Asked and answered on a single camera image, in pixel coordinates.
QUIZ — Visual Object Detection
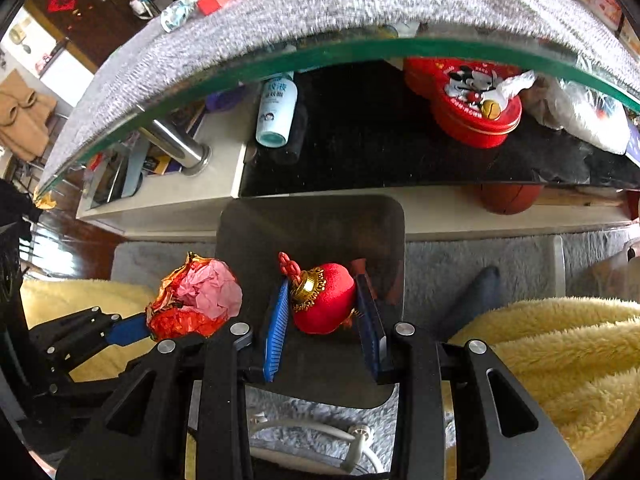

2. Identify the brown coat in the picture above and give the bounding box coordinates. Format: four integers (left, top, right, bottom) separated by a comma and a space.
0, 70, 59, 162

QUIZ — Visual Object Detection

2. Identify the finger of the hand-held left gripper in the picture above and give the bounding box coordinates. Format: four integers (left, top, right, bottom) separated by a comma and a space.
29, 306, 152, 362
47, 354, 162, 407

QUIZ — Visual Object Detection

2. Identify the crumpled white tissue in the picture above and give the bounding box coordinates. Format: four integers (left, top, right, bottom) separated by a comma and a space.
495, 70, 538, 99

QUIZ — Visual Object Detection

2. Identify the crumpled pale blue wrapper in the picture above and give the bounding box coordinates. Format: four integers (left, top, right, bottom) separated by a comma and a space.
160, 0, 206, 34

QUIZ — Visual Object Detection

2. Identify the grey fluffy rug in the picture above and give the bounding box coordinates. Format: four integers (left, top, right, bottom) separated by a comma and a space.
110, 234, 567, 461

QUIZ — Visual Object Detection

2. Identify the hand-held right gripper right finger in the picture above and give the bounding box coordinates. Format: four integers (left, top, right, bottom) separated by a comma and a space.
350, 259, 586, 480

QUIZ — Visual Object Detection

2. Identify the purple packet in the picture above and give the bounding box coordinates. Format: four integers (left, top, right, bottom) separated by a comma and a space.
205, 87, 246, 114

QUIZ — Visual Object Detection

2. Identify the white plastic bag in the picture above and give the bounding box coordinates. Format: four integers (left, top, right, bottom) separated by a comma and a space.
525, 77, 632, 156

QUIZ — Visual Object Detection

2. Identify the printed cardboard box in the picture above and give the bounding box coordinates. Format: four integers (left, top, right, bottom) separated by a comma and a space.
575, 0, 640, 46

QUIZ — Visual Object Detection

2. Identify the red plush ornament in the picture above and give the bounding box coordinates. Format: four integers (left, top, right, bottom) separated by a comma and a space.
278, 251, 359, 336

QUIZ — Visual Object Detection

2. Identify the white panel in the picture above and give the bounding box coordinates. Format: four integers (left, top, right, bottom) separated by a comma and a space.
40, 47, 97, 107

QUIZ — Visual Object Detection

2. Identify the red heart-shaped tin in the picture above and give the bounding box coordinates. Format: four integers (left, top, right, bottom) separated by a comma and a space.
403, 57, 523, 149

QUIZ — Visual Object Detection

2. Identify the dark trash bin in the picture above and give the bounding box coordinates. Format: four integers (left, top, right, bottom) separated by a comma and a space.
215, 195, 406, 409

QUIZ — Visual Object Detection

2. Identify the basketball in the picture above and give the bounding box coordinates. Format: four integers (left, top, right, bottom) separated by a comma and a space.
475, 183, 545, 216

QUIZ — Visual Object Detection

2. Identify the white coffee table base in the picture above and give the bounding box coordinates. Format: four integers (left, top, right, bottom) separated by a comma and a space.
75, 60, 640, 242

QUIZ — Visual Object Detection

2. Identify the red paper wrapper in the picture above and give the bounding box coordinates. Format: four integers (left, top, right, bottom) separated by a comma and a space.
145, 252, 244, 341

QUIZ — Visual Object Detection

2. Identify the metal table leg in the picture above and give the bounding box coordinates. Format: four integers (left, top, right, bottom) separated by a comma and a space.
137, 119, 211, 177

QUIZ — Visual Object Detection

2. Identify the white cable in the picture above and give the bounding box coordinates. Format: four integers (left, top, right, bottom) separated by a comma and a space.
247, 410, 387, 474

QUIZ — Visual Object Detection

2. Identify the yellow fleece blanket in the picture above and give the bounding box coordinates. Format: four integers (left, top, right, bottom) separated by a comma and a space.
20, 279, 640, 480

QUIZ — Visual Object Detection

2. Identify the white lotion bottle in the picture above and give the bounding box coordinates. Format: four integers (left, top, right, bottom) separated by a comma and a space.
255, 72, 299, 148

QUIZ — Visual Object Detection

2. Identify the dark wooden door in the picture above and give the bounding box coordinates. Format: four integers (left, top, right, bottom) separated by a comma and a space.
25, 0, 153, 73

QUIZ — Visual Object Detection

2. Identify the grey table mat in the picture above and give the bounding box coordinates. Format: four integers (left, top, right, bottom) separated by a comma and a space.
37, 0, 640, 192

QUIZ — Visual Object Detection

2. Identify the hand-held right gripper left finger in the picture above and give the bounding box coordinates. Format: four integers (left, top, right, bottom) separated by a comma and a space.
55, 277, 292, 480

